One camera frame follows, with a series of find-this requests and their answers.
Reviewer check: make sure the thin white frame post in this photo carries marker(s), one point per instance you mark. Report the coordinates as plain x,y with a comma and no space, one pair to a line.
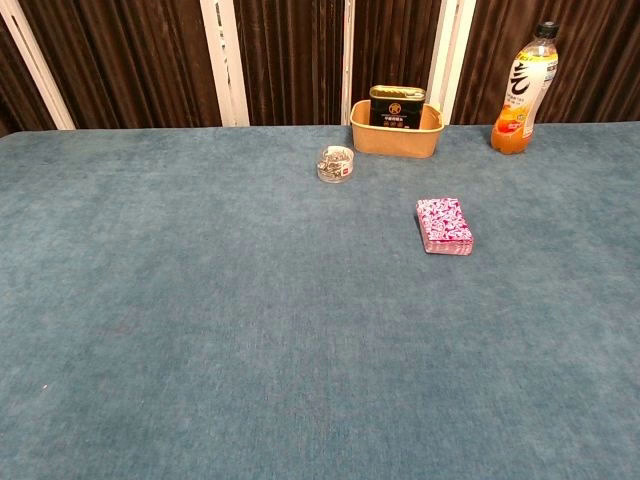
346,60

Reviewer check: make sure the orange juice plastic bottle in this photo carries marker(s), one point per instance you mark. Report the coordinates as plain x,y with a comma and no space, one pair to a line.
521,90

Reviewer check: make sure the black and gold tin can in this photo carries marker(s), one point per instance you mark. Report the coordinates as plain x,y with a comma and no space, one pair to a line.
397,109

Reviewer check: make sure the blue velvet tablecloth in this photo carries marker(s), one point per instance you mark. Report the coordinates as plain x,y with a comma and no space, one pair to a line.
250,325

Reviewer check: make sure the brown paper tub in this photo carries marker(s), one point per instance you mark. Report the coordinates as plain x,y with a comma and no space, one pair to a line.
395,142

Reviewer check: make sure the clear jar of metal clips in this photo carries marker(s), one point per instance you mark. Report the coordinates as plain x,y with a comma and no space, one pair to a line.
336,165

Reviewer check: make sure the dark brown curtain panel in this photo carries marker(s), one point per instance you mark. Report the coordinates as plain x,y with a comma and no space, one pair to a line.
20,100
125,60
295,60
600,60

